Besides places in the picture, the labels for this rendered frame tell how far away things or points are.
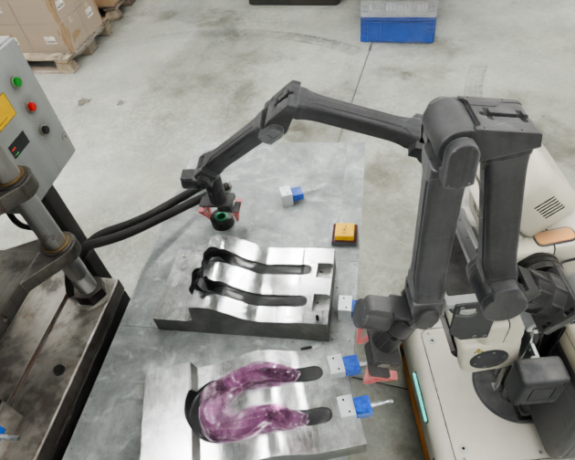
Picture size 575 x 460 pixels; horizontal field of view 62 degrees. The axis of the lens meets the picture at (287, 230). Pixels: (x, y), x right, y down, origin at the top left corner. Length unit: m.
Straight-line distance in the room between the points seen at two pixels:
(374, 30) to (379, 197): 1.87
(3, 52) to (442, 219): 1.23
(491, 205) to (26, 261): 1.20
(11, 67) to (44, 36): 3.39
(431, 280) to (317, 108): 0.49
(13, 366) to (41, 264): 0.34
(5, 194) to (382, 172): 2.21
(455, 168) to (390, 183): 2.32
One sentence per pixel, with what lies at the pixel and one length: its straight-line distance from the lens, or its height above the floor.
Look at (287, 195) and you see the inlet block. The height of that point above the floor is 0.85.
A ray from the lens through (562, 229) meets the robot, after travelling 1.09.
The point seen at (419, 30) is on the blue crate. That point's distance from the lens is 4.32.
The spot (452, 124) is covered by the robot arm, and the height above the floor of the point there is 1.62.
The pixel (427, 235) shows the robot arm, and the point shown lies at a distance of 0.76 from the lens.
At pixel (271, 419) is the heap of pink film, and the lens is 1.17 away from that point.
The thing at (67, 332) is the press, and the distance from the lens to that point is 1.64.
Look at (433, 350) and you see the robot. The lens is 1.96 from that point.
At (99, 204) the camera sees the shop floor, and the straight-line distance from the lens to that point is 3.27.
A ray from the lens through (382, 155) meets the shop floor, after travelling 3.15.
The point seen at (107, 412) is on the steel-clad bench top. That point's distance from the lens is 1.43.
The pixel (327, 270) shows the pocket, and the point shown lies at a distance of 1.42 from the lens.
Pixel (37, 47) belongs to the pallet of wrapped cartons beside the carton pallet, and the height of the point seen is 0.20.
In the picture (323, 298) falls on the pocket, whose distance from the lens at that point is 1.36.
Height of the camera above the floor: 1.99
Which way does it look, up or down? 47 degrees down
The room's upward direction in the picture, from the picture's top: 10 degrees counter-clockwise
